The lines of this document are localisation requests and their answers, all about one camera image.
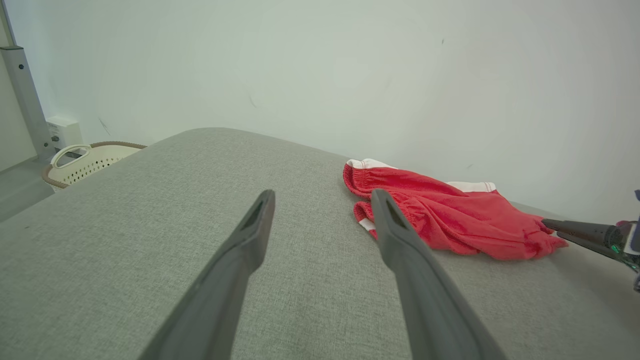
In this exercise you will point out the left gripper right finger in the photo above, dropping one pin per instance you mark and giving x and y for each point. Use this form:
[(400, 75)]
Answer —
[(430, 310)]

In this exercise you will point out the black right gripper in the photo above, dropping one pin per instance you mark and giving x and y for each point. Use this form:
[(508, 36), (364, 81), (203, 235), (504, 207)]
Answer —
[(631, 242)]

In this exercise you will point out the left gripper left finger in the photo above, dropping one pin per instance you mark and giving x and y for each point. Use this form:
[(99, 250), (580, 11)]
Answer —
[(220, 300)]

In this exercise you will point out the red and white shorts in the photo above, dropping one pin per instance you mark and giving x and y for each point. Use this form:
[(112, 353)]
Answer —
[(460, 220)]

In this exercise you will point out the cream perforated laundry basket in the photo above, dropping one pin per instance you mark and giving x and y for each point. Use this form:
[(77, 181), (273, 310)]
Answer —
[(85, 167)]

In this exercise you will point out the white wall box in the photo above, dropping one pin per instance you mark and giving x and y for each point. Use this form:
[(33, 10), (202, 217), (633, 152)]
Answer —
[(65, 131)]

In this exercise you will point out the grey metal post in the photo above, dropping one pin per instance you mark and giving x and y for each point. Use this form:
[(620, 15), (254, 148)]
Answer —
[(27, 95)]

